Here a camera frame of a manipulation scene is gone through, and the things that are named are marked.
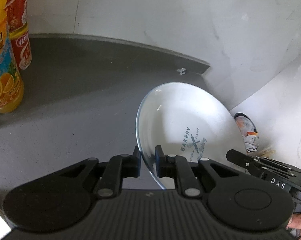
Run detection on white plate Bakery print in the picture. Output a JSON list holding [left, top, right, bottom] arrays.
[[135, 82, 246, 190]]

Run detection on person's right hand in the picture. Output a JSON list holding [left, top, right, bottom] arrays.
[[288, 212, 301, 238]]

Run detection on orange juice bottle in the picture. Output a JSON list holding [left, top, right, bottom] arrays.
[[0, 0, 24, 114]]

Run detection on red drink can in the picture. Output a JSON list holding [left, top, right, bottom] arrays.
[[5, 0, 32, 70]]

